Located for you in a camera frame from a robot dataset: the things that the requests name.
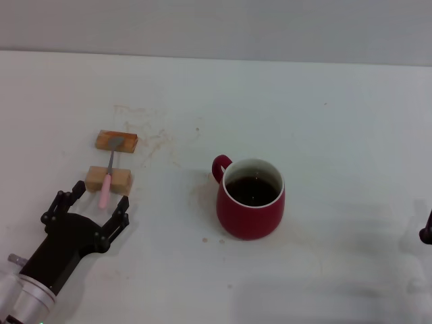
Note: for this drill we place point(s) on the dark coffee liquid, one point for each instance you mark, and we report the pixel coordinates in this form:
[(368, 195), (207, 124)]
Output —
[(253, 190)]

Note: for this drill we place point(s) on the orange stained wooden block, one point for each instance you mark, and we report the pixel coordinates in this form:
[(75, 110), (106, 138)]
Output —
[(128, 143)]

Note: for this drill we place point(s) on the pale notched wooden block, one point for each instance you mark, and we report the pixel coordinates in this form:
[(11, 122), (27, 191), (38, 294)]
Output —
[(119, 180)]

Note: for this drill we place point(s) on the red ceramic cup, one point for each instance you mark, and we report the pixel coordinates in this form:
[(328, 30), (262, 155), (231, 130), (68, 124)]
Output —
[(249, 222)]

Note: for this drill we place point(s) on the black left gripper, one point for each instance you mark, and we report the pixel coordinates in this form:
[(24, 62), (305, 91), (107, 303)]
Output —
[(64, 243)]

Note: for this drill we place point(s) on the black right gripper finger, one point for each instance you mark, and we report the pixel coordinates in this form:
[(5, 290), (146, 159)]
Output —
[(428, 234)]

